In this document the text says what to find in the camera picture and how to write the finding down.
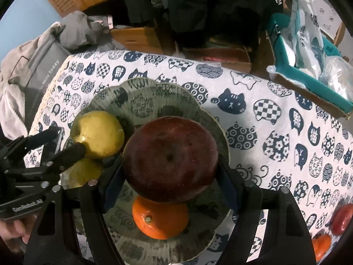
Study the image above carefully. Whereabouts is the orange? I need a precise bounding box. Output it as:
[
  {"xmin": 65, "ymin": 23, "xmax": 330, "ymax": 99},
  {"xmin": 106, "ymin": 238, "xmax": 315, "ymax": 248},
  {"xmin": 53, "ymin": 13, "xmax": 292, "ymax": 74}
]
[
  {"xmin": 312, "ymin": 235, "xmax": 333, "ymax": 263},
  {"xmin": 132, "ymin": 195, "xmax": 189, "ymax": 240}
]

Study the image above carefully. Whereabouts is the grey fabric bag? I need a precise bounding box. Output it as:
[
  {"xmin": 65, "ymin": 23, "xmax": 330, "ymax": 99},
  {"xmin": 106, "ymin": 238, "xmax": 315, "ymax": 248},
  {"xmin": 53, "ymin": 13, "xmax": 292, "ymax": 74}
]
[{"xmin": 23, "ymin": 32, "xmax": 72, "ymax": 133}]

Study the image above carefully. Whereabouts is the teal box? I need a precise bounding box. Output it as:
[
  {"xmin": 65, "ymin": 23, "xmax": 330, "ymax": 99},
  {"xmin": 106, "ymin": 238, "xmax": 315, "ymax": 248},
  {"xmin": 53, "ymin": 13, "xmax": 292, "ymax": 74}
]
[{"xmin": 266, "ymin": 14, "xmax": 353, "ymax": 111}]

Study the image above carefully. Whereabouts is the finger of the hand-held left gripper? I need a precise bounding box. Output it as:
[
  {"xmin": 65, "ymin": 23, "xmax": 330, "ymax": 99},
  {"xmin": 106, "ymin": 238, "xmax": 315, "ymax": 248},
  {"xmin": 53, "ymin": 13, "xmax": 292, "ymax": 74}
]
[
  {"xmin": 0, "ymin": 128, "xmax": 64, "ymax": 172},
  {"xmin": 41, "ymin": 145, "xmax": 86, "ymax": 184}
]

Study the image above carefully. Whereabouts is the white patterned crate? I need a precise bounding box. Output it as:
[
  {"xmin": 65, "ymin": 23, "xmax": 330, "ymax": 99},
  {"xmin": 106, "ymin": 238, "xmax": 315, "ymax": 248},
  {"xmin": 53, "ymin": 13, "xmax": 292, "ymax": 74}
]
[{"xmin": 314, "ymin": 0, "xmax": 345, "ymax": 42}]

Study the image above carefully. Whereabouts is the person's left hand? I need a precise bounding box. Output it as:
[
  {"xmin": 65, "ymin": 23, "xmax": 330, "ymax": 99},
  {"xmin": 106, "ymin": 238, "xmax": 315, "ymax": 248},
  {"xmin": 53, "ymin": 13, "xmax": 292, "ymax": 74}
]
[{"xmin": 0, "ymin": 215, "xmax": 38, "ymax": 252}]

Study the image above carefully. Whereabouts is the cat print tablecloth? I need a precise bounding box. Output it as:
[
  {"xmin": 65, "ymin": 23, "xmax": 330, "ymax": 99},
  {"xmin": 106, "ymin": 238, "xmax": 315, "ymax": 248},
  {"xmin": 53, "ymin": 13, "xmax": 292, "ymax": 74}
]
[{"xmin": 23, "ymin": 50, "xmax": 353, "ymax": 265}]

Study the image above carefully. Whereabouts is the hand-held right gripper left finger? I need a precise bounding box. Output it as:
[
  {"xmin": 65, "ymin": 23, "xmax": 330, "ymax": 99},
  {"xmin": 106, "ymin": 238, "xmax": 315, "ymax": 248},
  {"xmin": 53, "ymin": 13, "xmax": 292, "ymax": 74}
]
[{"xmin": 26, "ymin": 155, "xmax": 127, "ymax": 265}]

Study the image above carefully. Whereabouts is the white rice bag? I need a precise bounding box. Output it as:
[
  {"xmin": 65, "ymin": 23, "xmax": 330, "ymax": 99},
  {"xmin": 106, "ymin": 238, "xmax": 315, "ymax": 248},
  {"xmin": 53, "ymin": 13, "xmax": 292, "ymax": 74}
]
[{"xmin": 284, "ymin": 0, "xmax": 340, "ymax": 78}]

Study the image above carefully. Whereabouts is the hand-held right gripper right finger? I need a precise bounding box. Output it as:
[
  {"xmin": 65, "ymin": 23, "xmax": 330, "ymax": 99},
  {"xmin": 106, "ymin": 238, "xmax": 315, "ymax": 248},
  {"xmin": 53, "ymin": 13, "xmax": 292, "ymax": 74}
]
[{"xmin": 216, "ymin": 157, "xmax": 317, "ymax": 265}]

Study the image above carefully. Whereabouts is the dark grey garment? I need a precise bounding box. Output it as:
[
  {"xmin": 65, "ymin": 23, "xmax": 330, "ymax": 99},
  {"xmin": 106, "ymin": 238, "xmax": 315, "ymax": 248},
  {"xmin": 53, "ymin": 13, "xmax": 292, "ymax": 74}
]
[{"xmin": 59, "ymin": 11, "xmax": 116, "ymax": 53}]

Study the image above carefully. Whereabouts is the yellow pear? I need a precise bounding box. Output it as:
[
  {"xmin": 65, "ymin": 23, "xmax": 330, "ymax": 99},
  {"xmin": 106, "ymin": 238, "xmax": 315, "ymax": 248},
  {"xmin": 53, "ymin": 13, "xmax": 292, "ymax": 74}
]
[
  {"xmin": 61, "ymin": 157, "xmax": 105, "ymax": 188},
  {"xmin": 70, "ymin": 111, "xmax": 125, "ymax": 159}
]

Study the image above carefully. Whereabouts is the wooden drawer box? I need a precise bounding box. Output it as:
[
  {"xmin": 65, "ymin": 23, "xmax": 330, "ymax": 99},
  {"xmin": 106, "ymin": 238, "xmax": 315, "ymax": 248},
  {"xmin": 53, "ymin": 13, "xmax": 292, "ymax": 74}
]
[{"xmin": 110, "ymin": 27, "xmax": 166, "ymax": 55}]

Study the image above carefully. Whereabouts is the clear plastic bag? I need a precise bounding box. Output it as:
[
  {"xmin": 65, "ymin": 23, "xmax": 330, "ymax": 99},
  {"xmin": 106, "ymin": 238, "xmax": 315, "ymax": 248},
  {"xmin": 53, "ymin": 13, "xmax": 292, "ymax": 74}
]
[{"xmin": 321, "ymin": 57, "xmax": 353, "ymax": 101}]

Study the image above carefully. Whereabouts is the dark red apple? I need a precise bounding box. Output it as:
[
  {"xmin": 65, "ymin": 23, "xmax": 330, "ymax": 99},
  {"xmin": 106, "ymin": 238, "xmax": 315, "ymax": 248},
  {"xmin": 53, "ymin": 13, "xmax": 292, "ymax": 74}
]
[{"xmin": 122, "ymin": 117, "xmax": 220, "ymax": 203}]

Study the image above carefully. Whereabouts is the black coat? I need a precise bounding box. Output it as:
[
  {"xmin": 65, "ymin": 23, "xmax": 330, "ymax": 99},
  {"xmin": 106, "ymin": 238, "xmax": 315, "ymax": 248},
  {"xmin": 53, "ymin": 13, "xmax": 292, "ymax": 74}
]
[{"xmin": 116, "ymin": 0, "xmax": 284, "ymax": 50}]

